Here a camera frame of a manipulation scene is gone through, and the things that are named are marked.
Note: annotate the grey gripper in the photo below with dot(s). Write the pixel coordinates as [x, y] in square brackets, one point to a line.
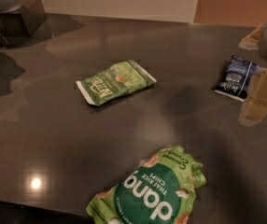
[254, 109]

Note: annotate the green Dang rice chip bag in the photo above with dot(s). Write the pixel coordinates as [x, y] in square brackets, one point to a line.
[162, 190]

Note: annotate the blue Kettle chip bag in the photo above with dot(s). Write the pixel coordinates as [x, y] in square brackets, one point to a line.
[236, 78]

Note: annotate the green Kettle chip bag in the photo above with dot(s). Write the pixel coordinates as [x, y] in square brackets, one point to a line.
[118, 80]

